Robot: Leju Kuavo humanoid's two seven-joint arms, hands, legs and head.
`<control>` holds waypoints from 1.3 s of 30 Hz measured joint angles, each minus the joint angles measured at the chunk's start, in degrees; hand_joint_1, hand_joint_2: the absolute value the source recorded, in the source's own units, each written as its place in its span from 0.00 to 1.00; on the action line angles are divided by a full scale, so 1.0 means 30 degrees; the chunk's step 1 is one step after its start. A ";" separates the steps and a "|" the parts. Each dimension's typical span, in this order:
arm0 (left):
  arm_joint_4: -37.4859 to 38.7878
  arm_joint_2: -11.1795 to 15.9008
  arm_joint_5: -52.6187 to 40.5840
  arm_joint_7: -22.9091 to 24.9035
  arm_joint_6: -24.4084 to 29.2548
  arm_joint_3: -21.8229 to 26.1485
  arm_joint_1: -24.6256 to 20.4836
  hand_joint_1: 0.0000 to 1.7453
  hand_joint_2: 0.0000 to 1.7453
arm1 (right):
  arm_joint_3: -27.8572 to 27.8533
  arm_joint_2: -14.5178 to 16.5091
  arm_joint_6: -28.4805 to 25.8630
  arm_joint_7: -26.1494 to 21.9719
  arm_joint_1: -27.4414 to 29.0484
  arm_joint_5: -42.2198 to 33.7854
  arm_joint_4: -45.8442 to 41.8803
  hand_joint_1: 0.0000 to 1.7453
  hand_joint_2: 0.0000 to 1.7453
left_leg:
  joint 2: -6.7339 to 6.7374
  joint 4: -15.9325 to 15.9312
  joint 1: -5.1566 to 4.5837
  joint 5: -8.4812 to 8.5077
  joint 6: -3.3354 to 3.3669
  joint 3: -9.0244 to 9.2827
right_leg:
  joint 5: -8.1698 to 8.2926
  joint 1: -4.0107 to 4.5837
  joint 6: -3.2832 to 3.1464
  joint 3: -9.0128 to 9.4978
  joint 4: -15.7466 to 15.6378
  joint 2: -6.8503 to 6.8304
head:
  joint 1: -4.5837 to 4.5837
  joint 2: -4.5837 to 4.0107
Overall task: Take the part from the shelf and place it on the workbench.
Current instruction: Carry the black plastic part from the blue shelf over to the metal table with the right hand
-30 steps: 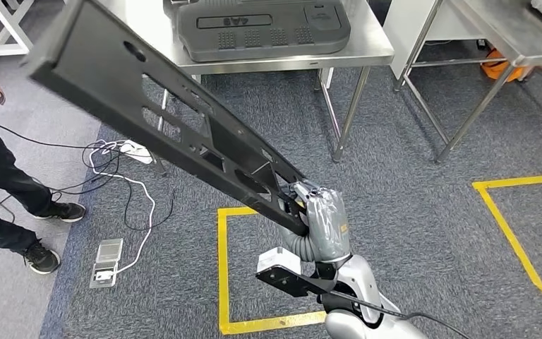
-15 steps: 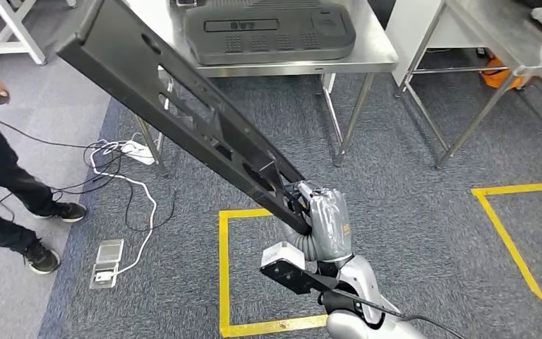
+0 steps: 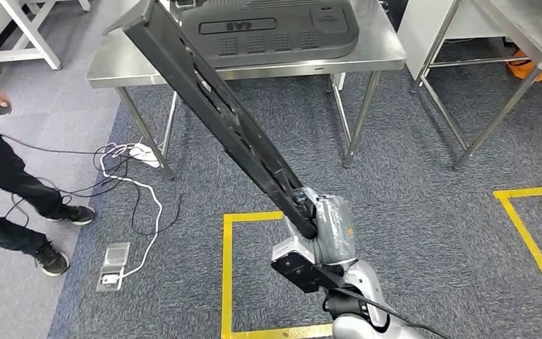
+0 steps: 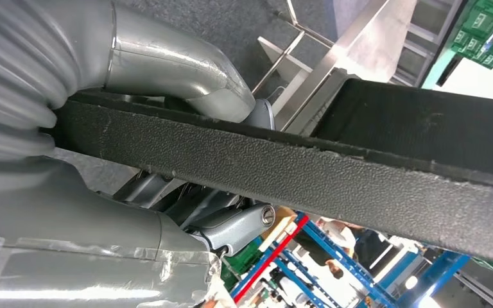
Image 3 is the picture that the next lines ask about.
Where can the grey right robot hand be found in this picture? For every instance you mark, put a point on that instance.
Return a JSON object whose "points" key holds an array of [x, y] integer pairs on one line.
{"points": [[339, 229]]}

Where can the long black plastic panel part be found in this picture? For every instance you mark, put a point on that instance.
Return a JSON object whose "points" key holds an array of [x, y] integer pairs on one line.
{"points": [[196, 79]]}

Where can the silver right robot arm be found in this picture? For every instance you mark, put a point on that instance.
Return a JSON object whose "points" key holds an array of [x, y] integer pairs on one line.
{"points": [[369, 285]]}

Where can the stainless steel workbench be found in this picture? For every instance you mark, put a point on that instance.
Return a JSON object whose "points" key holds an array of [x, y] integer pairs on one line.
{"points": [[533, 28], [121, 70]]}

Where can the person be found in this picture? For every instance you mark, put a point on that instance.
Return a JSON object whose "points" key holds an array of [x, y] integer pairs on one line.
{"points": [[4, 173]]}

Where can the white power strip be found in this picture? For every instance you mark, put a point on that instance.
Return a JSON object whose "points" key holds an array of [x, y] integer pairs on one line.
{"points": [[145, 156]]}

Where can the yellow floor tape square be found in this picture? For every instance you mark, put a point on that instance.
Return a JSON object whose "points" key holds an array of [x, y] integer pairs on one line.
{"points": [[533, 192]]}

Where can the large grey moulded panel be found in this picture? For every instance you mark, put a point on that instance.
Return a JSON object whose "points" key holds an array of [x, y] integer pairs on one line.
{"points": [[275, 37]]}

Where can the open silver floor outlet box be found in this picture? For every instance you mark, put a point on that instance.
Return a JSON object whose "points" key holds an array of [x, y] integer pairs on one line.
{"points": [[114, 255]]}

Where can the white cabinet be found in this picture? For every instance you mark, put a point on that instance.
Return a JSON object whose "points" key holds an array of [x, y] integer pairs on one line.
{"points": [[420, 32]]}

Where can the orange bag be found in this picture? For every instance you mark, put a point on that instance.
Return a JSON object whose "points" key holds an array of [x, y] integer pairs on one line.
{"points": [[523, 70]]}

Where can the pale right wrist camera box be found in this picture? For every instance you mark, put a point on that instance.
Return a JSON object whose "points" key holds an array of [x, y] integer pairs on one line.
{"points": [[292, 247]]}

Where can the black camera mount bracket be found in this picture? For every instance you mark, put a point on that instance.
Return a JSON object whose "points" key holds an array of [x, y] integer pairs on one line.
{"points": [[303, 273]]}

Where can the white frame table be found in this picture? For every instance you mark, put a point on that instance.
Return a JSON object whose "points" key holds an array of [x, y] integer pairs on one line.
{"points": [[49, 58]]}

